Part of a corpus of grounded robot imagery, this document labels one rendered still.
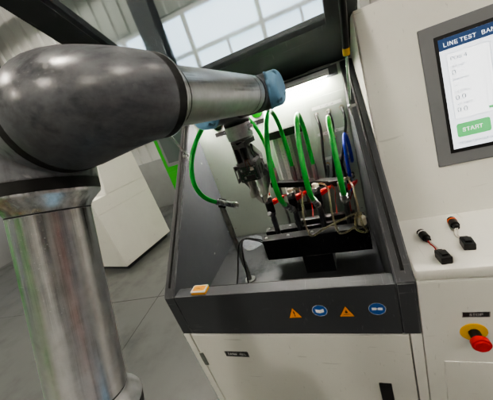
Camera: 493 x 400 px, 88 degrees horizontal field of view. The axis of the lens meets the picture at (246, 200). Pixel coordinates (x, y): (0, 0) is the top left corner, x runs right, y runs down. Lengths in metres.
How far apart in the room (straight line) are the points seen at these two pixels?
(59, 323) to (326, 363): 0.73
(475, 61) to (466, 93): 0.07
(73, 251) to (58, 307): 0.06
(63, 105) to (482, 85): 0.85
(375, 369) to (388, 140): 0.63
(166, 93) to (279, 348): 0.78
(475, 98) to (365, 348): 0.69
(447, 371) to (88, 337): 0.82
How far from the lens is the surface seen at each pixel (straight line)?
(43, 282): 0.36
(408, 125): 0.84
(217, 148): 1.17
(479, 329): 0.82
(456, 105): 0.86
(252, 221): 1.25
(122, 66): 0.28
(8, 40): 7.26
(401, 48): 0.87
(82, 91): 0.27
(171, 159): 3.86
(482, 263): 0.72
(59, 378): 0.40
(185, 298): 0.87
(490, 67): 0.90
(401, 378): 0.95
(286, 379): 1.02
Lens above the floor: 1.42
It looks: 19 degrees down
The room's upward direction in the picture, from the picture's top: 19 degrees counter-clockwise
